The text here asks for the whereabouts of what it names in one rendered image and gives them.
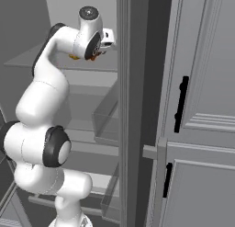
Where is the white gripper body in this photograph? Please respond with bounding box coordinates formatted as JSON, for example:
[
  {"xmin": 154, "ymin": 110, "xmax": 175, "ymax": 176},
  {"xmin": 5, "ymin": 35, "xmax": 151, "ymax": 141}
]
[{"xmin": 99, "ymin": 40, "xmax": 118, "ymax": 52}]

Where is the orange-brown chicken drumstick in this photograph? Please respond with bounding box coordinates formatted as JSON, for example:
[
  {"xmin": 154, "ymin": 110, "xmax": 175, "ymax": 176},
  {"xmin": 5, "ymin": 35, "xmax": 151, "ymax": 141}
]
[{"xmin": 89, "ymin": 50, "xmax": 107, "ymax": 62}]

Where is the glass fridge shelf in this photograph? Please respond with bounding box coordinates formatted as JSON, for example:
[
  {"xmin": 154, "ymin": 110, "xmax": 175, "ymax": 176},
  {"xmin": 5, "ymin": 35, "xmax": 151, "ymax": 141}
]
[
  {"xmin": 28, "ymin": 171, "xmax": 120, "ymax": 217},
  {"xmin": 62, "ymin": 126, "xmax": 119, "ymax": 157},
  {"xmin": 3, "ymin": 41, "xmax": 119, "ymax": 74}
]

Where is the grey fridge door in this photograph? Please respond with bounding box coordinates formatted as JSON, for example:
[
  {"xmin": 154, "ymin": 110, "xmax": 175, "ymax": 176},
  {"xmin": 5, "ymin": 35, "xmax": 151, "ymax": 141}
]
[{"xmin": 116, "ymin": 0, "xmax": 174, "ymax": 227}]

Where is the clear fridge door bin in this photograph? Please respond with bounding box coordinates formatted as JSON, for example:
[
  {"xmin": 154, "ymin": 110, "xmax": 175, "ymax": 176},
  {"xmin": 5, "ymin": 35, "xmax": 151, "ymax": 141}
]
[
  {"xmin": 100, "ymin": 162, "xmax": 121, "ymax": 224},
  {"xmin": 91, "ymin": 83, "xmax": 121, "ymax": 147}
]

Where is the tall grey cupboard door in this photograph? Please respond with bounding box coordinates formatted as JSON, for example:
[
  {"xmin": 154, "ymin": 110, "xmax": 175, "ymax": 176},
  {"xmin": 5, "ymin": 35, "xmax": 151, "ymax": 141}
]
[{"xmin": 155, "ymin": 0, "xmax": 235, "ymax": 150}]

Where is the short grey cupboard door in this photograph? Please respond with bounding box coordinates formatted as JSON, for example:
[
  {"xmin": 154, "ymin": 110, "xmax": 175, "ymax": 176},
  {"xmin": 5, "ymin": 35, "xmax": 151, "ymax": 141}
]
[{"xmin": 146, "ymin": 136, "xmax": 235, "ymax": 227}]

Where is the long black cupboard handle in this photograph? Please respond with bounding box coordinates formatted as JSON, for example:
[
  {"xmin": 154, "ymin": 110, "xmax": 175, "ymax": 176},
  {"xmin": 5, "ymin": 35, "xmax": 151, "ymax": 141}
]
[{"xmin": 173, "ymin": 75, "xmax": 190, "ymax": 134}]

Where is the short black cupboard handle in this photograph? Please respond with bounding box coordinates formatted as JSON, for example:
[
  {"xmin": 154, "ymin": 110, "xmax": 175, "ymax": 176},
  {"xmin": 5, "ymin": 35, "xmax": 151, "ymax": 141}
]
[{"xmin": 162, "ymin": 162, "xmax": 173, "ymax": 199}]

